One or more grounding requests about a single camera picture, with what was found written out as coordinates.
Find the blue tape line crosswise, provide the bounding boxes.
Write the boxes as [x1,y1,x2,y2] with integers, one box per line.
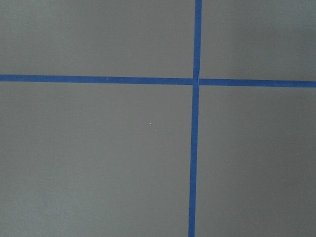
[0,75,316,88]

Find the blue tape line lengthwise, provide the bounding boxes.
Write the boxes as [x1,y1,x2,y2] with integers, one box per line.
[188,0,202,237]

